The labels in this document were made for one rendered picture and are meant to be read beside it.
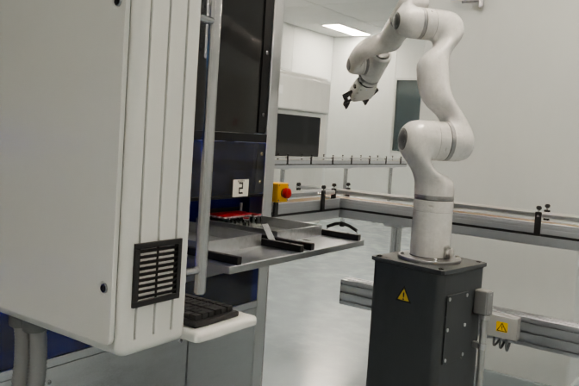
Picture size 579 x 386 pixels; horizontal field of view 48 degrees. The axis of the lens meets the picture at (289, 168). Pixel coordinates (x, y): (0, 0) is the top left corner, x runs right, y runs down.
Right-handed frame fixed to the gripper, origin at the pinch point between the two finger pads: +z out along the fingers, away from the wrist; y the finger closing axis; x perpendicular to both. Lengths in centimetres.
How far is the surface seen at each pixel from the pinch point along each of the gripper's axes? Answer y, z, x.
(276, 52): -40, -30, 9
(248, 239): -77, -34, -60
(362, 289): 1, 66, -59
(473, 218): 33, 11, -59
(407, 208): 19, 29, -40
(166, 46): -105, -113, -51
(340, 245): -46, -26, -67
